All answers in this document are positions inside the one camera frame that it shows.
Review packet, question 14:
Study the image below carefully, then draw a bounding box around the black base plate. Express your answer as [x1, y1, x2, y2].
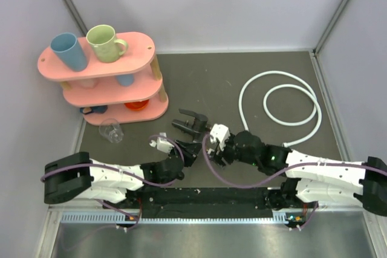
[139, 187, 284, 219]

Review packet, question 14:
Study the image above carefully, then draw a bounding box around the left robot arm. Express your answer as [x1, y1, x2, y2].
[41, 134, 201, 208]

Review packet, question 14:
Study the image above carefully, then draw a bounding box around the pink three-tier shelf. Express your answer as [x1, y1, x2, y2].
[37, 32, 169, 126]

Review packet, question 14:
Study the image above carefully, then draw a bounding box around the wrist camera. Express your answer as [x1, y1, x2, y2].
[207, 124, 230, 154]
[149, 132, 174, 153]

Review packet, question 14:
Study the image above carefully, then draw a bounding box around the orange bowl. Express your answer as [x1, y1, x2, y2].
[124, 99, 149, 111]

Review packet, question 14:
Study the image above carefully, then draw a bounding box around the clear plastic cup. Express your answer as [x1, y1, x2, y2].
[99, 118, 124, 143]

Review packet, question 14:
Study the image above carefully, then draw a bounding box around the blue tumbler cup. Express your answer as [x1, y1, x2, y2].
[50, 33, 88, 72]

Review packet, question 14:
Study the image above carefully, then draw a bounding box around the small blue cup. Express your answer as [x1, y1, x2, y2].
[115, 74, 134, 86]

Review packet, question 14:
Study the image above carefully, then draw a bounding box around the white shower hose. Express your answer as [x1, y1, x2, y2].
[238, 70, 322, 147]

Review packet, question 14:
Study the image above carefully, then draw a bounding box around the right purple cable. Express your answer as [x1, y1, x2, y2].
[201, 132, 387, 230]

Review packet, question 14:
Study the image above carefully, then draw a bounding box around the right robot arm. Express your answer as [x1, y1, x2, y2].
[202, 131, 386, 216]

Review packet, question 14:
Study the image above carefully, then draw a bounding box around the green ceramic mug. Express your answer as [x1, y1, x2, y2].
[86, 24, 129, 63]

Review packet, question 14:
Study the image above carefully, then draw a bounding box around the aluminium cable rail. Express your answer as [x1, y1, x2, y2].
[60, 210, 302, 225]

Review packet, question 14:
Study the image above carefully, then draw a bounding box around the black faucet mixer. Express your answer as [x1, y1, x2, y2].
[172, 109, 212, 143]

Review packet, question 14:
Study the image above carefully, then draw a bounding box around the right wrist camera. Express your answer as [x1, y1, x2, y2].
[207, 124, 230, 154]

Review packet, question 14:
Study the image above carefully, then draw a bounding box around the blue toy object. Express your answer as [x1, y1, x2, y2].
[79, 105, 108, 115]

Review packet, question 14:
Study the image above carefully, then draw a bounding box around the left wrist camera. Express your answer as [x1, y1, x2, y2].
[149, 132, 174, 153]

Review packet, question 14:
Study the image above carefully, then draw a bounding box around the pink cup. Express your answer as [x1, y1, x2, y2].
[78, 79, 98, 89]

